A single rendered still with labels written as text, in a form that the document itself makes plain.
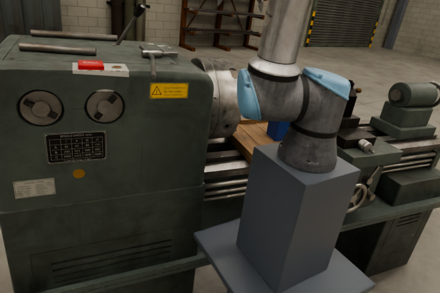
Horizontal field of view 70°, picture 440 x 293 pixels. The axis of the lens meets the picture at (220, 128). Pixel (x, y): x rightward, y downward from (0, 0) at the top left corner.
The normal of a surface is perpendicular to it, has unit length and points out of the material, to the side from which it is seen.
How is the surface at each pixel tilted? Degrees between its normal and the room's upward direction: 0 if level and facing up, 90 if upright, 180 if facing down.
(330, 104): 89
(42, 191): 90
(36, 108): 90
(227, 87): 56
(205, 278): 0
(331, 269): 0
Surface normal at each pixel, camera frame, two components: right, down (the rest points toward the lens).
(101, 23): 0.57, 0.39
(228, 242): 0.12, -0.91
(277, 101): 0.20, 0.50
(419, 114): 0.39, 0.41
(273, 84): -0.14, 0.49
